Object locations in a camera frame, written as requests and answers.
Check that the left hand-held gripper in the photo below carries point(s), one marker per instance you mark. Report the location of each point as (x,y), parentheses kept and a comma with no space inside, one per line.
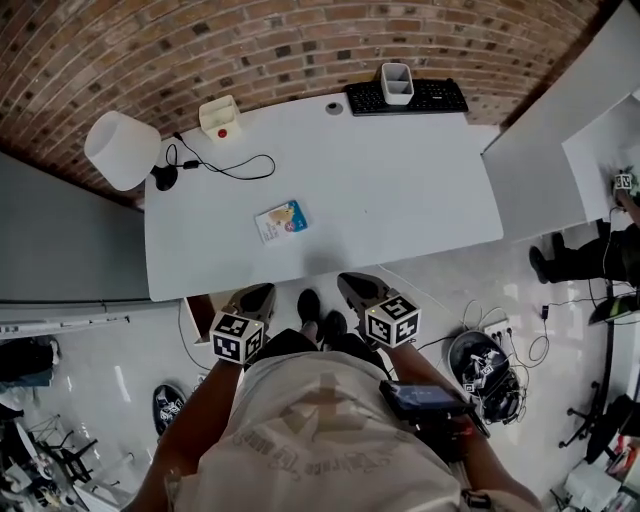
(232,340)

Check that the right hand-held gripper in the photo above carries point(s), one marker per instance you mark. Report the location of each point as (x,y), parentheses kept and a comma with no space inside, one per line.
(392,322)

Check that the white drawer with brown inside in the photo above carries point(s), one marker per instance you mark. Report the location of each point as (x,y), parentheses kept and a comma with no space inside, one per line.
(202,315)

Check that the small colourful packet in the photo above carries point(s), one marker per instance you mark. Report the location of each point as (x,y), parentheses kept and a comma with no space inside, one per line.
(282,222)

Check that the person's right forearm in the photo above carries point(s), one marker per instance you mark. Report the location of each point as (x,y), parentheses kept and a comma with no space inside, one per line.
(415,365)

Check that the person's left forearm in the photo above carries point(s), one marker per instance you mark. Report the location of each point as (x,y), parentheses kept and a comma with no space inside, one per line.
(185,425)

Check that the person's right black shoe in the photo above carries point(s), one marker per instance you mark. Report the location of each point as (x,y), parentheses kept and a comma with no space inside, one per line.
(336,325)

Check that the person's black shoe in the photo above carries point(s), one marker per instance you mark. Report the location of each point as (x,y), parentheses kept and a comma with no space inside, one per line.
(336,325)
(309,305)

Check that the person's black shorts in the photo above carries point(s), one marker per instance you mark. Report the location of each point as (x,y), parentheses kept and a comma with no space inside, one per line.
(290,342)

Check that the person's left black shoe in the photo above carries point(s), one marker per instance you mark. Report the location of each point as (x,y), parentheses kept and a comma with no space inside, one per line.
(309,305)

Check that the black waist-mounted screen device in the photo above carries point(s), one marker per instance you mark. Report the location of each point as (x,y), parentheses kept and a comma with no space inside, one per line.
(420,395)

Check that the grey basin with gripper parts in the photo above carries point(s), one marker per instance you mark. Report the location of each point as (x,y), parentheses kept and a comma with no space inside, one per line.
(480,380)
(167,407)

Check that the white power strip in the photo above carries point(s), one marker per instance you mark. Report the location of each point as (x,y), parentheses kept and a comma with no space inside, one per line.
(500,331)

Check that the person's cream printed shirt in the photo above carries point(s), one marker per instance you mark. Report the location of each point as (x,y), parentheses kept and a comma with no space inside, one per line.
(310,450)

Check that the cream box with red button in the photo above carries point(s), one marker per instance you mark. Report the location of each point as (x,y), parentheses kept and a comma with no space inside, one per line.
(220,120)

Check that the white pen holder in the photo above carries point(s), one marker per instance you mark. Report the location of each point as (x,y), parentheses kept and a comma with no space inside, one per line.
(397,97)

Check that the grey metal cabinet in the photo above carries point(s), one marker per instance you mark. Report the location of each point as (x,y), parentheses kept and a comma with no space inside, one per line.
(65,240)

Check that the white shade table lamp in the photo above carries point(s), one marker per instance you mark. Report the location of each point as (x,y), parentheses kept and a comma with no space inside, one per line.
(122,150)

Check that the black keyboard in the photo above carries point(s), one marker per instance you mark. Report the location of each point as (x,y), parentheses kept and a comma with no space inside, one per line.
(440,97)

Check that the white shelf unit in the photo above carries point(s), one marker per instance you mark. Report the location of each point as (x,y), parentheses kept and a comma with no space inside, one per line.
(540,160)

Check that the black chair with green trim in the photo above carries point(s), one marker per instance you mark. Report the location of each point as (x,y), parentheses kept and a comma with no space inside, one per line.
(615,310)

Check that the black office chair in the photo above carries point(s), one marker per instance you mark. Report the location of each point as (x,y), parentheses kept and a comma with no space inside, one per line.
(607,435)

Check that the white cardboard box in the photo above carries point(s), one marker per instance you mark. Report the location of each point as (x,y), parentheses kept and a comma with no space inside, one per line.
(592,480)

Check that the white metal rail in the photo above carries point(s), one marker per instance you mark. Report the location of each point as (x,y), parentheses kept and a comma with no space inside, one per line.
(50,327)

